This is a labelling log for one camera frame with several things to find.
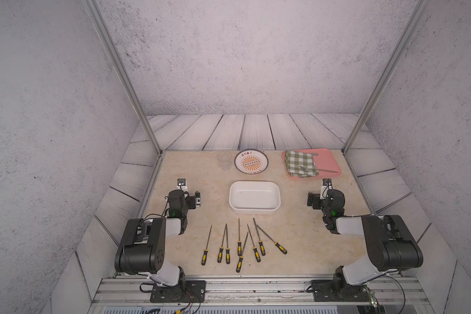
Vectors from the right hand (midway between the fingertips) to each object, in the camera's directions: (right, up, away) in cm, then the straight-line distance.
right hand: (322, 191), depth 95 cm
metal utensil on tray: (-2, +10, +16) cm, 19 cm away
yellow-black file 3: (-44, -23, -12) cm, 51 cm away
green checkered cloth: (-8, +16, +20) cm, 26 cm away
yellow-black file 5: (-33, -23, -12) cm, 42 cm away
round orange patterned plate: (-33, +14, +20) cm, 41 cm away
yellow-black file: (-53, -23, -12) cm, 59 cm away
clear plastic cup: (-48, +16, +16) cm, 53 cm away
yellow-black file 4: (-39, -21, -10) cm, 46 cm away
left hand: (-64, 0, 0) cm, 64 cm away
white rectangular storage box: (-32, -4, +5) cm, 33 cm away
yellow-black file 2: (-47, -23, -10) cm, 53 cm away
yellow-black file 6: (-30, -21, -10) cm, 38 cm away
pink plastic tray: (+10, +14, +20) cm, 26 cm away
